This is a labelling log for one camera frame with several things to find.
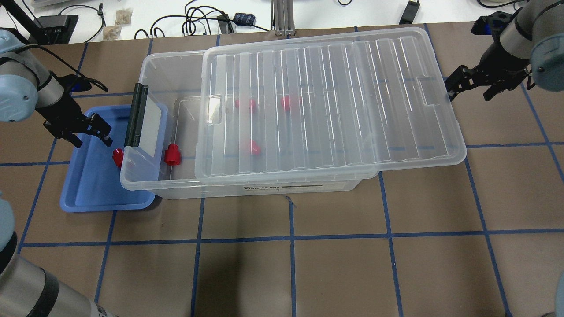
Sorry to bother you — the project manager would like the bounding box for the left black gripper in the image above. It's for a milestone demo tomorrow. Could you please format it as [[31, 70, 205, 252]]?
[[43, 95, 113, 148]]

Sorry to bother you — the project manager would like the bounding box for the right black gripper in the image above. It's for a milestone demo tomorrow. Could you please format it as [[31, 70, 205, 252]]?
[[445, 58, 530, 102]]

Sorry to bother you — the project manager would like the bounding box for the red block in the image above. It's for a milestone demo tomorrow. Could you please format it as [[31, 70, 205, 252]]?
[[249, 139, 262, 156], [164, 143, 182, 166], [280, 96, 303, 112], [234, 99, 258, 113], [111, 148, 124, 169]]

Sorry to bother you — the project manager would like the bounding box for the clear plastic box lid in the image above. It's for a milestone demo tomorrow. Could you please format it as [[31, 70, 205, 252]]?
[[195, 27, 467, 185]]

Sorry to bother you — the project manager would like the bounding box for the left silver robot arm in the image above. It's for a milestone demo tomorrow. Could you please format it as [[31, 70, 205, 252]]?
[[0, 29, 113, 148]]

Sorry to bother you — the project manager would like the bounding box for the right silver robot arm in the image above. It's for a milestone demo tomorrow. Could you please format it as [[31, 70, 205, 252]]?
[[445, 0, 564, 102]]

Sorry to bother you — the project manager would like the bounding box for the blue plastic tray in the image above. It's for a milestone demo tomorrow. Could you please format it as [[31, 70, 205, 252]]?
[[60, 103, 169, 213]]

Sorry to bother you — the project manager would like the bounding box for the clear plastic storage box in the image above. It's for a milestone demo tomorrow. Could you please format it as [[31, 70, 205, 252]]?
[[138, 50, 375, 200]]

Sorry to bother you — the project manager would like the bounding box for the black device box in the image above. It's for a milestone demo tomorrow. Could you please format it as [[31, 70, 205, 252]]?
[[34, 15, 79, 44]]

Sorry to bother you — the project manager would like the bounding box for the black power adapter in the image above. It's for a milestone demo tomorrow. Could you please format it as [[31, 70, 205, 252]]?
[[398, 0, 420, 25]]

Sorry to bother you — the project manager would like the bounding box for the small parts bag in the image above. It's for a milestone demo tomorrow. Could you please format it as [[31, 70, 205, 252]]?
[[115, 8, 133, 26], [102, 25, 122, 41]]

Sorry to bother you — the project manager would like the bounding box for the black blue connector plug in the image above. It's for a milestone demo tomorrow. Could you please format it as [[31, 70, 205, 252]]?
[[232, 12, 256, 27]]

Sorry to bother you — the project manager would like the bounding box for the black box latch handle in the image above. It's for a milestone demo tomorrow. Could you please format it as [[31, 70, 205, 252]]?
[[124, 83, 148, 147]]

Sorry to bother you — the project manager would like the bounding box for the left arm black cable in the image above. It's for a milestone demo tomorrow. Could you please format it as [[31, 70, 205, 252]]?
[[13, 44, 109, 93]]

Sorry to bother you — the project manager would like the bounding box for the black cable bundle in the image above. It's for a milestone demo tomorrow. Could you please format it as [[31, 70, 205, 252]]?
[[134, 0, 270, 40]]

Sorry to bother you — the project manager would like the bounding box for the aluminium frame post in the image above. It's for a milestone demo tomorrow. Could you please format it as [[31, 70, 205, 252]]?
[[271, 0, 296, 37]]

